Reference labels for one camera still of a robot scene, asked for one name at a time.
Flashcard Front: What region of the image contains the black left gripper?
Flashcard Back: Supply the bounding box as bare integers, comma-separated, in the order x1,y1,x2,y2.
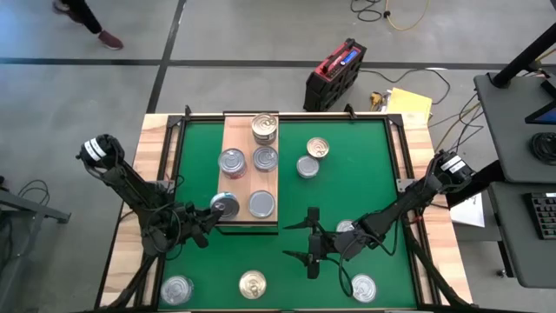
180,202,225,250

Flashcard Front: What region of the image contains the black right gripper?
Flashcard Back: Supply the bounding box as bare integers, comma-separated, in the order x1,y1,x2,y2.
281,207,348,280

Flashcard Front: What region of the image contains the plain grey lid can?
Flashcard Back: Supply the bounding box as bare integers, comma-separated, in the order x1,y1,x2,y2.
296,155,321,180

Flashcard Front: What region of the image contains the green label can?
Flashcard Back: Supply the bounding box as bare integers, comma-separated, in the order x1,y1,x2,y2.
252,145,280,174

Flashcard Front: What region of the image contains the green table mat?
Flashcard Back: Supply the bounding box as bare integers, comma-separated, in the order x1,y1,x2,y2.
158,119,418,310

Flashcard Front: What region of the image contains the blue white label can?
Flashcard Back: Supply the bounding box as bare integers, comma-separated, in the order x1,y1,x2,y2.
160,275,195,307

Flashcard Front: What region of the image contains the wooden board tray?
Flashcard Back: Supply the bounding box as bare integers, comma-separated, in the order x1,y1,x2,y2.
212,110,280,236

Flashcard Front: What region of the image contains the yellow plug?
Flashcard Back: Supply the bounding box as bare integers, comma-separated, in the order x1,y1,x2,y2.
368,90,384,112

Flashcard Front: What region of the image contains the red black tool case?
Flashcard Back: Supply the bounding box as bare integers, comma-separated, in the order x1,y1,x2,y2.
302,37,368,113

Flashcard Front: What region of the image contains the white paper sheet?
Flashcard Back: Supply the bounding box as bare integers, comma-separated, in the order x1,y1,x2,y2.
449,190,487,230

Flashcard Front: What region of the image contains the yellow paper pad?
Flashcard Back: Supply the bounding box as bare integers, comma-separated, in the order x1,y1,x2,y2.
385,86,434,125

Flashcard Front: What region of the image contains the grey metal stand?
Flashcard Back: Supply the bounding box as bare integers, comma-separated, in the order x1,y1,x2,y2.
0,176,73,313

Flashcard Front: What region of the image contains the grey desk top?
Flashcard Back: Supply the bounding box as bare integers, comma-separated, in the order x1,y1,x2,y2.
486,180,556,290
472,71,556,184

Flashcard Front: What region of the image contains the person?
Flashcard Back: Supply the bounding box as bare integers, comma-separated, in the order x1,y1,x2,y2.
51,0,125,51

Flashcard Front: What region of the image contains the black keyboard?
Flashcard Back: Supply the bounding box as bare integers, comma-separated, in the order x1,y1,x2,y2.
523,190,556,241

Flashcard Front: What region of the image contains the tablet screen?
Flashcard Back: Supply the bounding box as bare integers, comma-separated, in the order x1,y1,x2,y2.
524,76,556,127

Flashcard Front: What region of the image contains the black pole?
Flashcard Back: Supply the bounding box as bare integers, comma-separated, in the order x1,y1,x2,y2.
490,21,556,89

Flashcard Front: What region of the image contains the black aluminium table frame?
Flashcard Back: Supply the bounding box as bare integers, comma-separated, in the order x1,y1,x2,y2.
93,103,477,313

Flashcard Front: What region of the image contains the thin black cable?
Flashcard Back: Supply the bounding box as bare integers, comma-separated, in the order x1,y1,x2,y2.
16,178,53,210

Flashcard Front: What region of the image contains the black power cable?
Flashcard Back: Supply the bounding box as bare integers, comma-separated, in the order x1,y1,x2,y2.
360,67,453,108

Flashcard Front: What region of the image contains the yellow cable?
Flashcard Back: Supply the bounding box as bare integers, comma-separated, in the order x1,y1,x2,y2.
384,0,430,32

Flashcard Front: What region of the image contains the black floor cable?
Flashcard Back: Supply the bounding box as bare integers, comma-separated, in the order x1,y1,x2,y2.
349,0,386,23

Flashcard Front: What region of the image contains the coiled black cable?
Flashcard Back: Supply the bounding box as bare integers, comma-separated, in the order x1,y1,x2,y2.
527,131,556,166

